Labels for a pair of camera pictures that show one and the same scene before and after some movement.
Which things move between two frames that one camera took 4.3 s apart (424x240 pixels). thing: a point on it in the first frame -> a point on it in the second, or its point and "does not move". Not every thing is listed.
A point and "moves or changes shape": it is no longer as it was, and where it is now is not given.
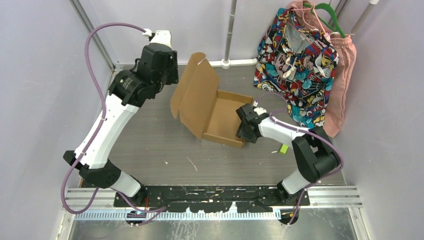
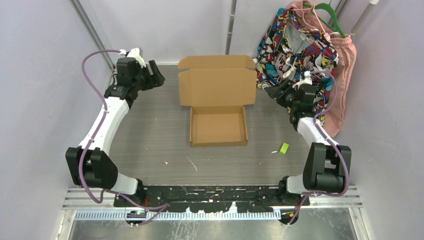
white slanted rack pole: (363, 17) does not move
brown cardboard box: (209, 113) moves or changes shape
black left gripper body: (171, 76) -> (143, 80)
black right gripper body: (243, 131) -> (287, 97)
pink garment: (347, 53) does not move
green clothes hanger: (328, 5) does not move
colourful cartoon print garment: (298, 63) does not move
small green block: (284, 148) does not move
